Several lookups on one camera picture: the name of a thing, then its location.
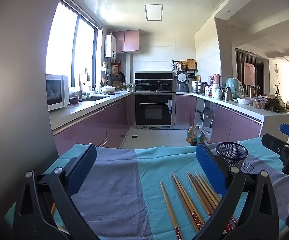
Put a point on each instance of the black built-in oven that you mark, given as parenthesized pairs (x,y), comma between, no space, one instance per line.
(153,110)

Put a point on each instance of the kitchen sink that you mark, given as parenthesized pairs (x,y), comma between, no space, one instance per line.
(94,98)

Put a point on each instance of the wooden cutting board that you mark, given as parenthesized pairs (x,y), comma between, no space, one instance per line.
(191,64)

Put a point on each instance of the steel thermos bottle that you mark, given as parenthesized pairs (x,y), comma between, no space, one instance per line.
(228,95)

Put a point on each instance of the steel stock pot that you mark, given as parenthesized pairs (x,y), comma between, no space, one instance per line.
(201,87)

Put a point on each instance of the black range hood stove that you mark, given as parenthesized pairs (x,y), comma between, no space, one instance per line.
(154,76)

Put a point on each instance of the bunch of wooden chopsticks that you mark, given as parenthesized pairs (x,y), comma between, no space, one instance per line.
(184,200)

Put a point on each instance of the white casserole dish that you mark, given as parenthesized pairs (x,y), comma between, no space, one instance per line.
(108,89)

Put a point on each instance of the orange hanging kitchen tool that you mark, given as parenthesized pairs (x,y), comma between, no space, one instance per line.
(116,68)

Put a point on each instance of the wall clock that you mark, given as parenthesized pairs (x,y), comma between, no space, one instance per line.
(276,70)

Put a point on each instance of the white plastic bag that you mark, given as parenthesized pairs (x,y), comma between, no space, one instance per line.
(206,133)

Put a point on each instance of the dark red bowl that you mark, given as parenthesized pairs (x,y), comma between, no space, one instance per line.
(73,101)

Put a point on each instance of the green appliance in plastic cover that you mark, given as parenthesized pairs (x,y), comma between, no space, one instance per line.
(235,86)

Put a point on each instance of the black wok with lid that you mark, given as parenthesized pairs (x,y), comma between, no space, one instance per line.
(143,85)

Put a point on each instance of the teal and grey tablecloth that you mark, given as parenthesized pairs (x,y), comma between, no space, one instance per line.
(114,180)

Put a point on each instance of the steel kettle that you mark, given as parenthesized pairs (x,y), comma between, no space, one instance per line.
(131,88)

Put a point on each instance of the hanging black frying pan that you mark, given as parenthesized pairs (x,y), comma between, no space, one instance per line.
(121,77)

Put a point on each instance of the pink wall cabinet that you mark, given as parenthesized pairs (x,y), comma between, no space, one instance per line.
(128,41)

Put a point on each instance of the leafy green vegetables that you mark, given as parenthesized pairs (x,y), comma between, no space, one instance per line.
(275,104)

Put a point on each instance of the pink wall picture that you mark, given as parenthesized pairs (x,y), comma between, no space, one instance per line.
(249,73)

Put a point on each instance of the ceiling light panel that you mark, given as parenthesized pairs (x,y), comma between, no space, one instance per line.
(153,12)

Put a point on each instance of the white vent pipe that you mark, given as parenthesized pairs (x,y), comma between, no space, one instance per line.
(129,67)

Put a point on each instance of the white bowl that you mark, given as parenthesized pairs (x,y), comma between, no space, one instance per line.
(243,101)

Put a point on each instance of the white plastic jar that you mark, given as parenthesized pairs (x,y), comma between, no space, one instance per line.
(217,92)

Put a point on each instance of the black pan with lid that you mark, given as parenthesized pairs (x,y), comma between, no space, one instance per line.
(163,86)

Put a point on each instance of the steel faucet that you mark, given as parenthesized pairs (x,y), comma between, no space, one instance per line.
(80,87)

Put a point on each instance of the pink electric kettle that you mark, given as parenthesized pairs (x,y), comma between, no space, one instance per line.
(216,80)

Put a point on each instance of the dark striped room divider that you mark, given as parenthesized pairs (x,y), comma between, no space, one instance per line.
(240,65)

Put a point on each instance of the white microwave oven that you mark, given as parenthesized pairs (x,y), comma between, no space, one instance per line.
(57,92)

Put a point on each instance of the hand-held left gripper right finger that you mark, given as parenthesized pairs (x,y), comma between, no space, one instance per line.
(209,170)

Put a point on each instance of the wicker basket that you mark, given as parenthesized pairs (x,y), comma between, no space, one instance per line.
(117,84)

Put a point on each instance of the pink kitchen base cabinet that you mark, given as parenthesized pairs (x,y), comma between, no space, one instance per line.
(89,127)
(234,127)

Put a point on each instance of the grey refrigerator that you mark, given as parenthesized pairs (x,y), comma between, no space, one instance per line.
(17,92)

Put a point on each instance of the grey rice cooker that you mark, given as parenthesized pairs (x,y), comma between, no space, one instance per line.
(182,81)

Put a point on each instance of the white water heater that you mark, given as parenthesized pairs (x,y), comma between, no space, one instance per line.
(110,46)

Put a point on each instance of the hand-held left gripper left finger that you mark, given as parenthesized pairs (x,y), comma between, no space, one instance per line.
(84,165)

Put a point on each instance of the clear plastic food container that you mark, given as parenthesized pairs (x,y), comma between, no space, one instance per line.
(260,103)

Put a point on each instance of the yellow cooking oil bottle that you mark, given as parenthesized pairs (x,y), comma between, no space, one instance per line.
(190,133)

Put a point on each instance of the black mesh cup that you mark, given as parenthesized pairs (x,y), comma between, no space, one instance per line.
(232,155)

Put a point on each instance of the kitchen window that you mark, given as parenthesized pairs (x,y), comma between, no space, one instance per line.
(64,42)

